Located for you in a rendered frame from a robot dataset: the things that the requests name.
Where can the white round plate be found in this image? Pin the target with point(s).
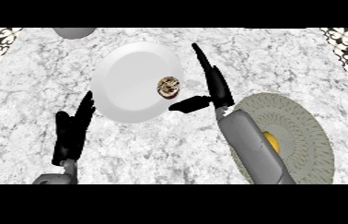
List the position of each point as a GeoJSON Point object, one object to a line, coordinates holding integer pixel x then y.
{"type": "Point", "coordinates": [136, 81]}

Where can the yellow round object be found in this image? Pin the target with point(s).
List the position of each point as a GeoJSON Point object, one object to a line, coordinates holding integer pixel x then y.
{"type": "Point", "coordinates": [273, 141]}

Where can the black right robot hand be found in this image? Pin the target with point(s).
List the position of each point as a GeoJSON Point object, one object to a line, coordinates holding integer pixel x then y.
{"type": "Point", "coordinates": [217, 84]}

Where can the black white patterned cloth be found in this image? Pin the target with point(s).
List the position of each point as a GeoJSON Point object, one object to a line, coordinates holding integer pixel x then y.
{"type": "Point", "coordinates": [6, 38]}
{"type": "Point", "coordinates": [338, 41]}

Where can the round beige woven placemat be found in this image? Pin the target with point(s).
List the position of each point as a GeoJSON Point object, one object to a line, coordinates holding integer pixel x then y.
{"type": "Point", "coordinates": [304, 135]}

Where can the brown frosted cupcake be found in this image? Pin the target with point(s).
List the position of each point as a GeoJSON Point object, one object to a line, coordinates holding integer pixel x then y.
{"type": "Point", "coordinates": [168, 87]}

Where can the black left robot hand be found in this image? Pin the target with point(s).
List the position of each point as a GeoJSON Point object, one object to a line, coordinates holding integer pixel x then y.
{"type": "Point", "coordinates": [69, 132]}

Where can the grey round bowl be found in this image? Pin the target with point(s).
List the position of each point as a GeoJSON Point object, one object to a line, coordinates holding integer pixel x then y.
{"type": "Point", "coordinates": [72, 32]}

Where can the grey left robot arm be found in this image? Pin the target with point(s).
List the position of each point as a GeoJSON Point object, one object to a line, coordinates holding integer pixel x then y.
{"type": "Point", "coordinates": [61, 176]}

